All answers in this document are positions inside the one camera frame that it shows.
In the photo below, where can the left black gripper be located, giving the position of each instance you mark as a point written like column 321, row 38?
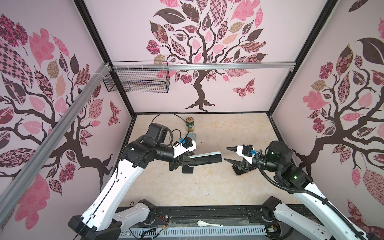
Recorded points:
column 178, row 161

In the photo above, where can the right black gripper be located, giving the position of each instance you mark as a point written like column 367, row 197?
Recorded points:
column 239, row 165

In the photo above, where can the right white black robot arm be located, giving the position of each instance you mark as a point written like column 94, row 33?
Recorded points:
column 275, row 165

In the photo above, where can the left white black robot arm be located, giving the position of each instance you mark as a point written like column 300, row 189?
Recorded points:
column 97, row 222

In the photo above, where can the green gold drink can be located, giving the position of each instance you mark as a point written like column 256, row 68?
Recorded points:
column 190, row 123

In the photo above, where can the white plastic spoon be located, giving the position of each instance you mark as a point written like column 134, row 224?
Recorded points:
column 205, row 224

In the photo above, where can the silver aluminium bar back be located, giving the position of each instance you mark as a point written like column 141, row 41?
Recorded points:
column 212, row 66

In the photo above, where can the silver aluminium bar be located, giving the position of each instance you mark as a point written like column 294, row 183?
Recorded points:
column 23, row 180
column 212, row 66

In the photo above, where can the silver aluminium bar left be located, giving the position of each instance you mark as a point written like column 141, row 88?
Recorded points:
column 23, row 180

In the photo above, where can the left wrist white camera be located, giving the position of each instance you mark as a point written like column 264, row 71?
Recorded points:
column 185, row 145

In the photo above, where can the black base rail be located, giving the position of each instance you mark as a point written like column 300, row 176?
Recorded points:
column 251, row 214

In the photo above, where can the black wire basket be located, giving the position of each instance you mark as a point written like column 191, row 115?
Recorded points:
column 138, row 77

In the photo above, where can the white slotted cable duct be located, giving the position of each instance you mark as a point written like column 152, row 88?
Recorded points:
column 179, row 233

